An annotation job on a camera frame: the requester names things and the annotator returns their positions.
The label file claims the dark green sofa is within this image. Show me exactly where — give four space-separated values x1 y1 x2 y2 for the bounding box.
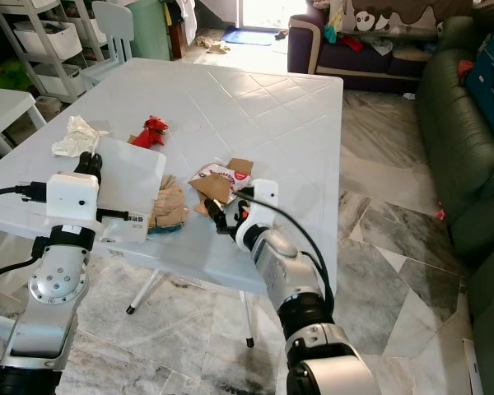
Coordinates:
416 15 494 355

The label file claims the white plastic dining table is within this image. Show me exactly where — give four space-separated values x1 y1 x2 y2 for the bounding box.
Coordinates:
0 58 345 297

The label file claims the brown printed paper wrapper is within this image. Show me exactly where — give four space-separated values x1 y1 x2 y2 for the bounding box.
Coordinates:
188 158 254 207

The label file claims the brown paper bag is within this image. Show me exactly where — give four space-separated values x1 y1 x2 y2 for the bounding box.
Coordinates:
148 177 190 235

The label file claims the small white side table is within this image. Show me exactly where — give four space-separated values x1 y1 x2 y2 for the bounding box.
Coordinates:
0 86 44 157

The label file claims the pale blue child chair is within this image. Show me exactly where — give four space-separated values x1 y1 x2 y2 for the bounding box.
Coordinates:
80 0 137 90

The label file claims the crumpled red wrapper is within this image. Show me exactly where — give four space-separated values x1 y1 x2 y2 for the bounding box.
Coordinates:
129 116 169 150

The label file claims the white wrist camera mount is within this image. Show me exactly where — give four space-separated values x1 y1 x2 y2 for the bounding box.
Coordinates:
243 179 281 231
45 173 102 227

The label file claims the purple sofa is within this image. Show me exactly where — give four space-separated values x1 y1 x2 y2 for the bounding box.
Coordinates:
287 8 445 91

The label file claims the brown panda print blanket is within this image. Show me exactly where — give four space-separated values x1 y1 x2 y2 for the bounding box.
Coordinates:
342 0 474 35

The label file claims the green leafy plant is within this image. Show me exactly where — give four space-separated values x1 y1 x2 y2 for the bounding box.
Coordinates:
4 62 34 91

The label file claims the crumpled white paper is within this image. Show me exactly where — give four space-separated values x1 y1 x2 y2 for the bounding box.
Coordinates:
51 115 108 159

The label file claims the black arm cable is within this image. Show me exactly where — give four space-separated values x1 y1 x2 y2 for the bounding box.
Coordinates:
237 188 337 301
0 183 50 285

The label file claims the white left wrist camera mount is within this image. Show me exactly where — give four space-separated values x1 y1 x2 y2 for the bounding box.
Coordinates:
45 173 102 227

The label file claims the white shelf rack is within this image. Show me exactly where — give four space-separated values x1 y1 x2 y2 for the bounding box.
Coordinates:
0 0 91 104

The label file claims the blue floor mat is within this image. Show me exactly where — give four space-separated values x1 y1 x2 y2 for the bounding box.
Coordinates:
221 29 277 46

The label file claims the hanging white garment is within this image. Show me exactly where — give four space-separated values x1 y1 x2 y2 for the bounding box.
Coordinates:
169 0 198 46

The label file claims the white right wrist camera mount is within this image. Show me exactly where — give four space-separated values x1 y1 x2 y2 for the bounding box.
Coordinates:
243 179 281 231

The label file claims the green bin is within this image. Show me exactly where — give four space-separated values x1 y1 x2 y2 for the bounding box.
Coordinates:
130 0 172 60

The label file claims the white rectangular rubbish bin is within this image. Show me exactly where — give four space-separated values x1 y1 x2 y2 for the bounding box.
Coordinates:
95 136 167 244

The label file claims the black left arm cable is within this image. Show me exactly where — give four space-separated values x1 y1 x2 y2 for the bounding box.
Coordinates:
0 183 50 285

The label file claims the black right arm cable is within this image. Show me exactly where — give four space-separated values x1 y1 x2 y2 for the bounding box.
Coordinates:
237 188 337 301

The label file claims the beige cloth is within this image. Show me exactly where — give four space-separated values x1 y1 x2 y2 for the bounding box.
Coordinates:
195 35 231 54

